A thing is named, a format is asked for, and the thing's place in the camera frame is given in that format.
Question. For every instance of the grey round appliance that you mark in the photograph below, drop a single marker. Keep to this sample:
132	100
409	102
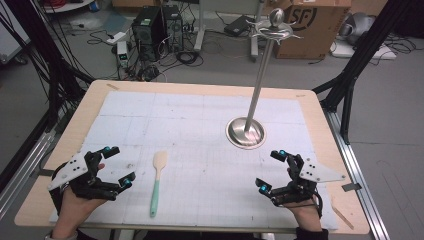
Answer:
356	26

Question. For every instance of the brown tape strip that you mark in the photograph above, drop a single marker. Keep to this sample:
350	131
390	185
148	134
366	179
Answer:
112	86

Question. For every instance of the black laptop power adapter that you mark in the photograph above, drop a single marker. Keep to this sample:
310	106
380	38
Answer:
238	26

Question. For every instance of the steel hanging stand with hooks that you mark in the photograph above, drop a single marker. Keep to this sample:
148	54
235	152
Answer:
248	131

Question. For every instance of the white grid mat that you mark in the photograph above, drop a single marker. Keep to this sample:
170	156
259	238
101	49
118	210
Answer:
206	186

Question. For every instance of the thin wooden stick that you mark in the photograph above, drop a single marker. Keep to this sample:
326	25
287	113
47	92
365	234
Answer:
342	217

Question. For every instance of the slim black computer tower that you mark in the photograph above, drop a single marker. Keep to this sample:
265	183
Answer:
173	28

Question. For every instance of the person's right hand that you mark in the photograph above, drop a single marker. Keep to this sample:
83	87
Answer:
306	215

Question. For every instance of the person's left hand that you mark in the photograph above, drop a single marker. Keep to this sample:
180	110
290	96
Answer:
75	210

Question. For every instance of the white round table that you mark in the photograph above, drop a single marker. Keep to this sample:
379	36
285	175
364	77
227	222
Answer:
66	6

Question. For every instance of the white stand leg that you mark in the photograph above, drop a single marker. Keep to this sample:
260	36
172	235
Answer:
200	26
256	40

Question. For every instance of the white power strip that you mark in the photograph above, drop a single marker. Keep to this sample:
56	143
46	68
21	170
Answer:
116	37

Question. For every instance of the black metal frame stand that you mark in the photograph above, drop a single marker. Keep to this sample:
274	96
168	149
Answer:
353	66
53	66

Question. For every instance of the white flat board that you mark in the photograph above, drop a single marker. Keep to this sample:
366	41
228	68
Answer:
383	52

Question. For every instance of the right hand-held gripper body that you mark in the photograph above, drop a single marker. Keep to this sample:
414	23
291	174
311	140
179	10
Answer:
311	171

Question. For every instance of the brown cardboard box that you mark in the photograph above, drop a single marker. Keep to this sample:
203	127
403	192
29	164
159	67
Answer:
316	30

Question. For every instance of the small white device green display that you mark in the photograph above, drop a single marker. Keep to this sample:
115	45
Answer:
122	53

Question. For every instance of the grey tape strip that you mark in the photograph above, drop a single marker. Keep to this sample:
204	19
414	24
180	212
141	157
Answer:
351	187
45	172

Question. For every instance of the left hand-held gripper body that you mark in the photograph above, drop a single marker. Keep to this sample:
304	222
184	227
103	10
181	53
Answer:
77	168

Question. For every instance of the large black computer tower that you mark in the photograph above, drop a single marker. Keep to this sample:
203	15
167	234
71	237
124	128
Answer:
148	33

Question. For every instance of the aluminium rail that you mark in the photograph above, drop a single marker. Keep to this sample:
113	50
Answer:
20	173
360	186

